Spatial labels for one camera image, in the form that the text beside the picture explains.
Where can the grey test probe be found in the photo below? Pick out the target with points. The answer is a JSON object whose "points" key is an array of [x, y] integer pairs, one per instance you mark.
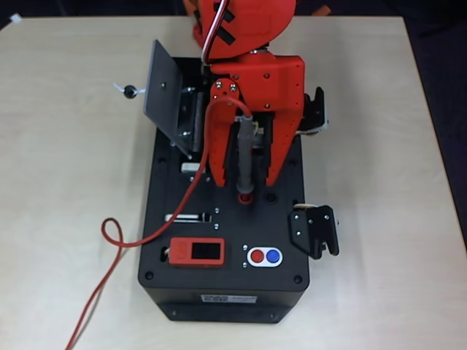
{"points": [[245, 164]]}

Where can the grey hinged door panel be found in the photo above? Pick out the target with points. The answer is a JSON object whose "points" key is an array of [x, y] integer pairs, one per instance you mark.
{"points": [[160, 98]]}

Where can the black knob with zip tie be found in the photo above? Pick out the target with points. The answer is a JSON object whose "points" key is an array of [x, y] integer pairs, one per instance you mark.
{"points": [[128, 91]]}

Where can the red robot arm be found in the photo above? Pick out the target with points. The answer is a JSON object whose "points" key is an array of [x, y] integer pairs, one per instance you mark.
{"points": [[255, 29]]}

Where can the white slider knob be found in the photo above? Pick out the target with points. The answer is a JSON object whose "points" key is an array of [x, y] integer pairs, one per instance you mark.
{"points": [[189, 167]]}

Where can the black banana socket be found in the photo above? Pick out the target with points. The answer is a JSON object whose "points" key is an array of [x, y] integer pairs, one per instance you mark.
{"points": [[271, 198]]}

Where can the red banana socket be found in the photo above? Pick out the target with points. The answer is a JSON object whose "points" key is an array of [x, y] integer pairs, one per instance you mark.
{"points": [[245, 199]]}

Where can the orange printed part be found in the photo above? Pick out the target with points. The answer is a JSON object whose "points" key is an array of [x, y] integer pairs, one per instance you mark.
{"points": [[321, 11]]}

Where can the black task board box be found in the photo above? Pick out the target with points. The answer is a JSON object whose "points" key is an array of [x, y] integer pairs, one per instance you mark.
{"points": [[255, 226]]}

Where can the blue push button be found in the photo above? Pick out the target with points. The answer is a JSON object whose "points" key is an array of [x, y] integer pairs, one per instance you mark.
{"points": [[273, 256]]}

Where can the red display module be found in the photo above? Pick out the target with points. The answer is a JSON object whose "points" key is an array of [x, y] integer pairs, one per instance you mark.
{"points": [[182, 251]]}

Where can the red push button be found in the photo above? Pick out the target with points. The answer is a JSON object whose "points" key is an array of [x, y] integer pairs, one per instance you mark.
{"points": [[258, 255]]}

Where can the red and blue buttons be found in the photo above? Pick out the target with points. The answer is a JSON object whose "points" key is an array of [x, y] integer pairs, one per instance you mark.
{"points": [[249, 256]]}

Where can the white printed label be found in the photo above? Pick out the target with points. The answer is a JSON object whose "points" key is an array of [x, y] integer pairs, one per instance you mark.
{"points": [[230, 298]]}

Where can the small white connector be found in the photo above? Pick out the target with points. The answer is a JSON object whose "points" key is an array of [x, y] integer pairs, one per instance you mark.
{"points": [[15, 18]]}

